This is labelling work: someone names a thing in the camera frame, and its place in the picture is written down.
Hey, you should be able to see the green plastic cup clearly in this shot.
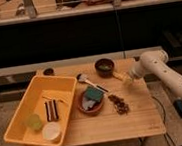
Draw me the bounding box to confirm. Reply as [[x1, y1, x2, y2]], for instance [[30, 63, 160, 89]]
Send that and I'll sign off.
[[25, 114, 43, 131]]

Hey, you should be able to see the green sponge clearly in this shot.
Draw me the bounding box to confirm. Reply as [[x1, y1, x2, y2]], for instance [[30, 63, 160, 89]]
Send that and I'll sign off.
[[84, 87, 104, 102]]

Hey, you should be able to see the dark brown small bowl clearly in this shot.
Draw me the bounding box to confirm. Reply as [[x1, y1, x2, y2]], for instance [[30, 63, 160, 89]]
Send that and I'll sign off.
[[94, 58, 115, 78]]

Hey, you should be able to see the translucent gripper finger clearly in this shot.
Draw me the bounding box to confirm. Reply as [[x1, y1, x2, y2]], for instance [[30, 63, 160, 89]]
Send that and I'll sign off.
[[113, 72, 133, 85]]

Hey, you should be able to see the dark brown sandwich cookie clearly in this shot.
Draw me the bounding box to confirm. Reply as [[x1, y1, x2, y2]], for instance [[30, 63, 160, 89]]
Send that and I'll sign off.
[[44, 100, 59, 122]]

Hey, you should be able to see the white plastic cup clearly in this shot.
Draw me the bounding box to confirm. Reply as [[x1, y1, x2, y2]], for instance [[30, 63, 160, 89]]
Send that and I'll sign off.
[[42, 122, 61, 142]]

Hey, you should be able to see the grey crumpled cloth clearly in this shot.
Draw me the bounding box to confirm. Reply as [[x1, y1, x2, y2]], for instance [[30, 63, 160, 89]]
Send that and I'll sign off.
[[82, 92, 96, 110]]

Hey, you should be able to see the brown wooden bowl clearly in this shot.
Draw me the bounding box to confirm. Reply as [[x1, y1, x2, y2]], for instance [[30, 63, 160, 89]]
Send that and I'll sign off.
[[76, 91, 104, 117]]

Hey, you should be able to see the metal spatula black handle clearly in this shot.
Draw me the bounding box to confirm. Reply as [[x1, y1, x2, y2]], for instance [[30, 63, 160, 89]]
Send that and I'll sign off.
[[77, 73, 107, 93]]

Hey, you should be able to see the wooden folding table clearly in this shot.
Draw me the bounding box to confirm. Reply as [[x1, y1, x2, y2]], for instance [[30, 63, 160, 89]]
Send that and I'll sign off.
[[35, 53, 167, 146]]

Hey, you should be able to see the dark grape bunch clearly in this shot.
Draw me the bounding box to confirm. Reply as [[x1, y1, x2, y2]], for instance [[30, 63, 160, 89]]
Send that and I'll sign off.
[[108, 95, 130, 115]]

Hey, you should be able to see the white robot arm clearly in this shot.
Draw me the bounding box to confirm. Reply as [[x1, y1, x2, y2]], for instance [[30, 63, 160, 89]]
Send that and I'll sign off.
[[113, 50, 182, 99]]

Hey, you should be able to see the yellow plastic bin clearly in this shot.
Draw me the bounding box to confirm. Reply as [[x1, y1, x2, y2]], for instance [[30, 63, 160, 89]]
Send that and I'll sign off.
[[3, 75, 77, 146]]

